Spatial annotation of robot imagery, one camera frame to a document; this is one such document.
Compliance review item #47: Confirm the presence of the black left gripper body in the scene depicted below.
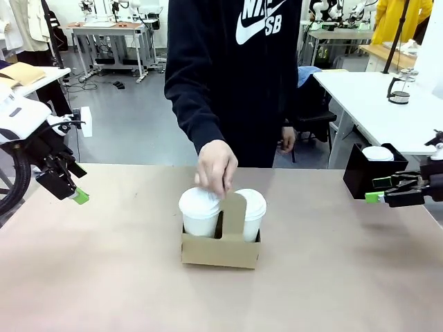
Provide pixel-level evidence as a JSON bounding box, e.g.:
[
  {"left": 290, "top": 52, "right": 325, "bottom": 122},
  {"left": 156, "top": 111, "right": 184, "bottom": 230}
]
[{"left": 30, "top": 130, "right": 77, "bottom": 177}]

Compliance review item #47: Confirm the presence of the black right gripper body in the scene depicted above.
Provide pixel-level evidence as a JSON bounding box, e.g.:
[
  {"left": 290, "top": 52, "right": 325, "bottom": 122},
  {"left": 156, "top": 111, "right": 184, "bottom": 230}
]
[{"left": 417, "top": 160, "right": 443, "bottom": 202}]

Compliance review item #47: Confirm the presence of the glass french press coffee pot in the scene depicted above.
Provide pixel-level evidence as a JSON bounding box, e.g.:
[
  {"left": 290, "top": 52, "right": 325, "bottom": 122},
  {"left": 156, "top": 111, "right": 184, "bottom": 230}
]
[{"left": 386, "top": 68, "right": 420, "bottom": 105}]

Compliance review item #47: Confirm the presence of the white plastic cup lid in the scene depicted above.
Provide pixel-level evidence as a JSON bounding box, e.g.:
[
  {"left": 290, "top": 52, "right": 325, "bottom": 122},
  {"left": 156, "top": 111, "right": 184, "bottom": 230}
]
[
  {"left": 178, "top": 187, "right": 223, "bottom": 219},
  {"left": 234, "top": 188, "right": 268, "bottom": 219}
]

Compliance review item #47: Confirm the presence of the brown cardboard cup carrier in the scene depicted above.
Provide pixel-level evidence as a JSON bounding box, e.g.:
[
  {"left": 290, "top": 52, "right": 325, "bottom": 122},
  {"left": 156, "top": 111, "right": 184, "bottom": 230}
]
[{"left": 180, "top": 192, "right": 262, "bottom": 270}]

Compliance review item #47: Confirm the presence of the person's right forearm black sleeve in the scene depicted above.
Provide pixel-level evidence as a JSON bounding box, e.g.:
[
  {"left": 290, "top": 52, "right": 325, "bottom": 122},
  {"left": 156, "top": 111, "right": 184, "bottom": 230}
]
[{"left": 163, "top": 68, "right": 226, "bottom": 156}]

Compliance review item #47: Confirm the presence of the person's left forearm black sleeve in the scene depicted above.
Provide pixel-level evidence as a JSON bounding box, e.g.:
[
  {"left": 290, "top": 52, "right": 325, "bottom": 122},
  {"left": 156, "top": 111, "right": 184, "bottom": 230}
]
[{"left": 275, "top": 51, "right": 300, "bottom": 129}]

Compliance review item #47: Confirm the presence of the person's left hand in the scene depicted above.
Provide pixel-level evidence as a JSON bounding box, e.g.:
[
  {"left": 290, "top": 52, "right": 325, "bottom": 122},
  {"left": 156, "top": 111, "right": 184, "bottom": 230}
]
[{"left": 279, "top": 126, "right": 297, "bottom": 155}]

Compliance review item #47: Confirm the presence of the person's right hand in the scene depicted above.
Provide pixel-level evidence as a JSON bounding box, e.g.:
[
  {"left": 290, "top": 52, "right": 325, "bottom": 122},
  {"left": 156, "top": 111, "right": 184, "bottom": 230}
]
[{"left": 194, "top": 139, "right": 239, "bottom": 201}]

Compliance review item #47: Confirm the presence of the stack of white spare lids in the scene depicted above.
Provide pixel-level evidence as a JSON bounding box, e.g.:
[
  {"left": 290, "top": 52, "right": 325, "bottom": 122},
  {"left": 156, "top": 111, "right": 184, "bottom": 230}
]
[{"left": 361, "top": 145, "right": 395, "bottom": 163}]

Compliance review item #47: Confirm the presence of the black lid holder box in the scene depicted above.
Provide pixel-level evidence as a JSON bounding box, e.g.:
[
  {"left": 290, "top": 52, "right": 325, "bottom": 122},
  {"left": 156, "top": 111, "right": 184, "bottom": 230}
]
[{"left": 342, "top": 142, "right": 410, "bottom": 201}]

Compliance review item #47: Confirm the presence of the white side table with envelopes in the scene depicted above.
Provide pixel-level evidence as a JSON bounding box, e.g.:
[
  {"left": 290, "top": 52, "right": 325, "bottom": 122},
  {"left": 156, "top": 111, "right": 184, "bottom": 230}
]
[{"left": 0, "top": 64, "right": 72, "bottom": 104}]

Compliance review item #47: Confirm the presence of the brown paper envelope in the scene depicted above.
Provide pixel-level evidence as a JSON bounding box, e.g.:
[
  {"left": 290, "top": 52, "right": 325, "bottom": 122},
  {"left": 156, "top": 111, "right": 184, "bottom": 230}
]
[{"left": 0, "top": 62, "right": 48, "bottom": 87}]

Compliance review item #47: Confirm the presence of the black chair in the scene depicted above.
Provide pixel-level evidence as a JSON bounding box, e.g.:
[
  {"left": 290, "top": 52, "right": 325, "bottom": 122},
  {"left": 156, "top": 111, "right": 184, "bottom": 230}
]
[{"left": 285, "top": 77, "right": 338, "bottom": 164}]

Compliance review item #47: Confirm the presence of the black stand pole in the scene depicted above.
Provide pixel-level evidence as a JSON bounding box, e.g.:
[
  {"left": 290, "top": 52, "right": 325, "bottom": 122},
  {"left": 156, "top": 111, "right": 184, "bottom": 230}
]
[{"left": 40, "top": 0, "right": 66, "bottom": 70}]

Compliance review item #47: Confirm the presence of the wooden background table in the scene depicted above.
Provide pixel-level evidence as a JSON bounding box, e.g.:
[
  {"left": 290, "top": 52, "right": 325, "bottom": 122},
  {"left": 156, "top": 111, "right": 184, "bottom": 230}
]
[{"left": 359, "top": 44, "right": 418, "bottom": 74}]

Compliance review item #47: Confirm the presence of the grey background workbench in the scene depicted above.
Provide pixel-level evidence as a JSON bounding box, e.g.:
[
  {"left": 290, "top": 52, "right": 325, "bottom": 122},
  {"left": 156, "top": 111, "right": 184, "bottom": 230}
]
[{"left": 59, "top": 20, "right": 163, "bottom": 84}]

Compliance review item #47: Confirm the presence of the white coat person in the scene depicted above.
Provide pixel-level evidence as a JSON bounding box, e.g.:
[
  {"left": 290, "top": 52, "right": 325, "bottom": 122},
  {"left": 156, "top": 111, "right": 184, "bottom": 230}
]
[{"left": 0, "top": 0, "right": 51, "bottom": 55}]

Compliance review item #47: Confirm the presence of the blue cloth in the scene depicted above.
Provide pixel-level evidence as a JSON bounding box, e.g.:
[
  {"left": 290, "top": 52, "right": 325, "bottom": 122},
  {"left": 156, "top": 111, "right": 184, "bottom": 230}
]
[{"left": 297, "top": 66, "right": 323, "bottom": 88}]

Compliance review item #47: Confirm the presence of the black tripod pole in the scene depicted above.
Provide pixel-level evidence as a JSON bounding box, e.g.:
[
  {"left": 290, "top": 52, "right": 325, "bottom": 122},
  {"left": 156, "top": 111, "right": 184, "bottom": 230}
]
[{"left": 381, "top": 0, "right": 411, "bottom": 75}]

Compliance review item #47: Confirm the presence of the grey long background table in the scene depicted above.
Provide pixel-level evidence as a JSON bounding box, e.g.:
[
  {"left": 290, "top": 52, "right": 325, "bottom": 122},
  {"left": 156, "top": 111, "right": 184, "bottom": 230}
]
[{"left": 306, "top": 29, "right": 374, "bottom": 44}]

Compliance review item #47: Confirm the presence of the person in yellow jacket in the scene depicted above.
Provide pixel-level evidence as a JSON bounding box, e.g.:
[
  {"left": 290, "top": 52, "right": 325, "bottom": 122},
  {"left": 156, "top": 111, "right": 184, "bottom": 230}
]
[{"left": 372, "top": 0, "right": 434, "bottom": 46}]

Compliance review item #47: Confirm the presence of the person's black Nike hoodie torso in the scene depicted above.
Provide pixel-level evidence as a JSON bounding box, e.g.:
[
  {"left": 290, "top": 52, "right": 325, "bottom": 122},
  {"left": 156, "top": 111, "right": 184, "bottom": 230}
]
[{"left": 163, "top": 0, "right": 302, "bottom": 169}]

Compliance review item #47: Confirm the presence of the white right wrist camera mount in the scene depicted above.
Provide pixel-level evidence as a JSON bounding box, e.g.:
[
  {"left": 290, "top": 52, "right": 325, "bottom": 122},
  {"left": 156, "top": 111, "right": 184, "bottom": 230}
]
[{"left": 424, "top": 129, "right": 443, "bottom": 158}]

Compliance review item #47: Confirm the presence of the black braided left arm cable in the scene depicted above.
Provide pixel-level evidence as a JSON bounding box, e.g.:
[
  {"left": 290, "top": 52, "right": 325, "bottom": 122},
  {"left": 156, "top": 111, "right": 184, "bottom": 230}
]
[{"left": 0, "top": 137, "right": 37, "bottom": 218}]

